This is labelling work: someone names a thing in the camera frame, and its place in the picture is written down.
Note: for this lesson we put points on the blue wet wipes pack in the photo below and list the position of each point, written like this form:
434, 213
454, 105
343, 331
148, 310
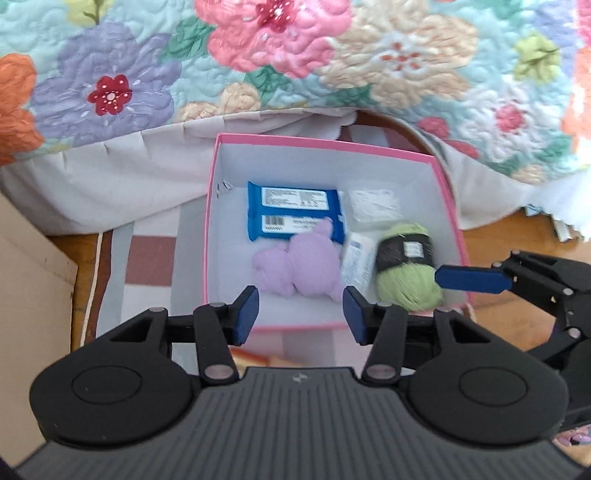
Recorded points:
295, 212

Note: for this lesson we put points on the pink cardboard box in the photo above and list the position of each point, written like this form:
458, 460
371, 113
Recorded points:
286, 166

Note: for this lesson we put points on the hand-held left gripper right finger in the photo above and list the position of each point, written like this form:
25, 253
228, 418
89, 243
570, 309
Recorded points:
358, 318

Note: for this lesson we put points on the grey metal bed leg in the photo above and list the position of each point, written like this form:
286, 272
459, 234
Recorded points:
565, 228

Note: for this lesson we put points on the beige cardboard panel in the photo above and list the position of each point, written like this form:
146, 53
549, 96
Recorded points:
32, 300

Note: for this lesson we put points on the floral quilt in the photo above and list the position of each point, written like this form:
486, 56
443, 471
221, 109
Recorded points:
295, 50

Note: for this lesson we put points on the small white packet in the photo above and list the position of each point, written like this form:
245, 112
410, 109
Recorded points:
358, 261

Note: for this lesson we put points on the green yarn ball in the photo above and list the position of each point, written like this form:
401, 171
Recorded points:
406, 281

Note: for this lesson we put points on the white bed skirt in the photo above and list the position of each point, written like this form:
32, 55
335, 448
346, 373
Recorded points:
115, 180

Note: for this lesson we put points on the striped rug with brown border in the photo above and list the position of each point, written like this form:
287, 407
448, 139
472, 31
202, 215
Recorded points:
147, 258

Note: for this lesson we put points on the lilac plush toy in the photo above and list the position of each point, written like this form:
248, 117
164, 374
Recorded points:
309, 265

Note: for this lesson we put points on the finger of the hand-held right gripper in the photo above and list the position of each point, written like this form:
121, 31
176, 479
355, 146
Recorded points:
471, 279

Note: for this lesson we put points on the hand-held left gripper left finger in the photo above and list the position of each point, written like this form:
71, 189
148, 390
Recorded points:
244, 316

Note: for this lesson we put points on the white plastic packet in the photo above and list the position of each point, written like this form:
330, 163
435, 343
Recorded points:
374, 205

